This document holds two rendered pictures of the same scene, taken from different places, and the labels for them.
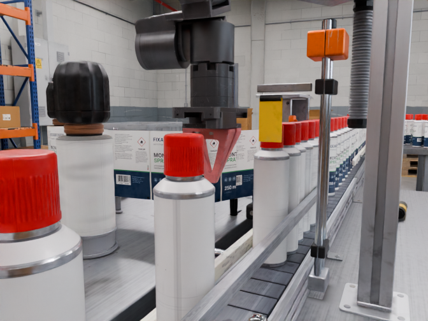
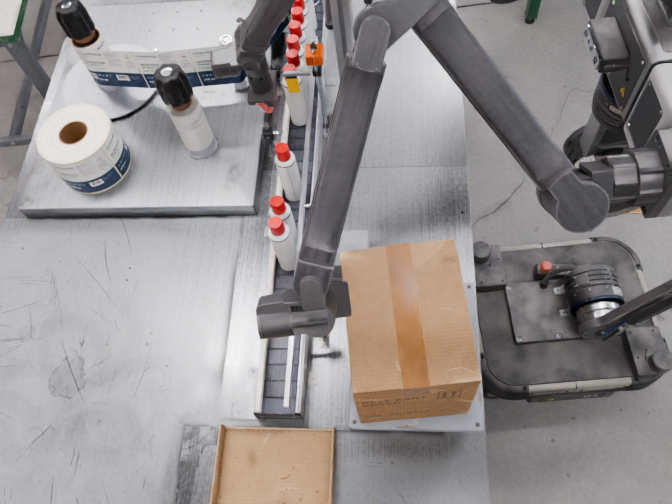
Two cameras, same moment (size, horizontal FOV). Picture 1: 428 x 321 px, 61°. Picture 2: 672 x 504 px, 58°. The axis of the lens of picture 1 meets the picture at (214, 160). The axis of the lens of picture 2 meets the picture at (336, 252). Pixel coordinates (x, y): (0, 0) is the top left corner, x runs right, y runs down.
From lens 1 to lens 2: 1.30 m
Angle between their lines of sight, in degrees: 55
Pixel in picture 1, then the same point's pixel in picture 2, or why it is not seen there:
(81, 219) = (201, 142)
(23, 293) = (288, 219)
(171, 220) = (286, 172)
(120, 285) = (243, 167)
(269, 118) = (292, 84)
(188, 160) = (287, 156)
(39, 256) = (288, 214)
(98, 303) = (244, 181)
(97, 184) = (202, 125)
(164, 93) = not seen: outside the picture
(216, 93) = (266, 87)
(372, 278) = not seen: hidden behind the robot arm
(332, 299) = not seen: hidden behind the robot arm
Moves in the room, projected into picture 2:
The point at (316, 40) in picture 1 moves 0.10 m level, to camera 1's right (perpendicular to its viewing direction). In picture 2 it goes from (309, 60) to (348, 45)
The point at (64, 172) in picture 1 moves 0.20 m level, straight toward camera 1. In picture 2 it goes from (184, 128) to (234, 168)
